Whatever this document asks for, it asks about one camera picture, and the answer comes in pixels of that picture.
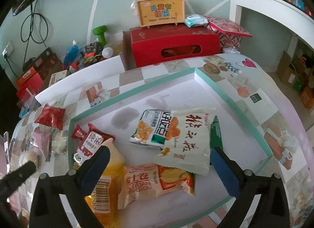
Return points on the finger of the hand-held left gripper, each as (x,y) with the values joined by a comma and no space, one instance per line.
(19,171)

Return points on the colourful toy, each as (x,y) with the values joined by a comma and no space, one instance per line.
(90,51)

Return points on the red patterned tin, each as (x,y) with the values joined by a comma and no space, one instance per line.
(225,25)

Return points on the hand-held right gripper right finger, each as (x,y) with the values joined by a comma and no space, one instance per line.
(224,169)

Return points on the clear plastic bag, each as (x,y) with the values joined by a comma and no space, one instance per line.
(28,103)

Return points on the orange bread roll packet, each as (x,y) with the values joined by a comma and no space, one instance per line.
(152,181)

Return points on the white desk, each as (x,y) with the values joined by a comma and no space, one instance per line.
(257,0)

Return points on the green dumbbell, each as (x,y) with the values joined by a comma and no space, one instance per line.
(99,31)

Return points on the white green cracker packet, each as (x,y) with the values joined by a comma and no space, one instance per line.
(147,130)

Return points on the white box with teal rim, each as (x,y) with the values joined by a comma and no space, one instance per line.
(176,100)

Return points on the red and white snack packet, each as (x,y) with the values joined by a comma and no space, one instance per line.
(89,142)

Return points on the cream printed box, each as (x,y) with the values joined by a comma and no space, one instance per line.
(58,78)

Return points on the wet wipes pack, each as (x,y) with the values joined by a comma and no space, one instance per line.
(196,20)

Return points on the round bun packet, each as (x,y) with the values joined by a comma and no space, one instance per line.
(28,156)

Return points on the yellow packet with barcode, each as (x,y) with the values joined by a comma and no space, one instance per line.
(112,159)

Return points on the dark brown box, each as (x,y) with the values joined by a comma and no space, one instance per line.
(46,61)

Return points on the white wall socket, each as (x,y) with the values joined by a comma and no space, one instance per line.
(7,50)

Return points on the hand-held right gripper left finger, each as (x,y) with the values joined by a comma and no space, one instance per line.
(98,169)

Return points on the green bag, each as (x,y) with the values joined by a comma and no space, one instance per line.
(298,83)

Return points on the pale small snack packet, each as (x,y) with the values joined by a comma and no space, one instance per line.
(60,142)

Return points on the white bottle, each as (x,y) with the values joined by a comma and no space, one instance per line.
(107,52)

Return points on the blue bottle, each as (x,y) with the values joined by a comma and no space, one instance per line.
(71,53)

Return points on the red foil snack packet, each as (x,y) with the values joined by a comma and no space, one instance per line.
(50,116)

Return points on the orange cardboard box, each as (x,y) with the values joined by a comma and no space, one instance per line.
(307,99)

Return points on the white board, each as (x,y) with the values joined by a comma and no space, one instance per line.
(73,85)

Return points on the clear plastic holder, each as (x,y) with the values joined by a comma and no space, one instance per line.
(6,149)

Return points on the pink snack packet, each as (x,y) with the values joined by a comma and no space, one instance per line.
(41,139)

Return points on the brown cardboard box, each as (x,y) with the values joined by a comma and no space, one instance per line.
(283,68)

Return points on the red cardboard box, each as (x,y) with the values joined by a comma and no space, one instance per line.
(171,39)

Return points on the pale snack packet red characters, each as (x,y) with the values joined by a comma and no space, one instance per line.
(191,144)

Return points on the green snack packet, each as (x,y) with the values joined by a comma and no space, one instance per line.
(215,134)

